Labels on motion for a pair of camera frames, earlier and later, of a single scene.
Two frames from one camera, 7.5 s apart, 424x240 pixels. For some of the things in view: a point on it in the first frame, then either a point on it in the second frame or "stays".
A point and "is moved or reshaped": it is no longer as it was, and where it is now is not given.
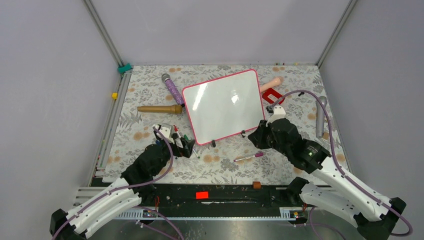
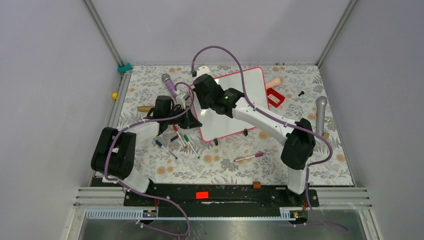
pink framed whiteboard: (225, 106) is moved or reshaped
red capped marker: (176, 129) stays
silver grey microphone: (320, 105) stays
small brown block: (256, 185) stays
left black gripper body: (178, 151) to (181, 121)
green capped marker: (186, 138) stays
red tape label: (202, 195) stays
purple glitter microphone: (173, 89) stays
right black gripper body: (266, 139) to (204, 102)
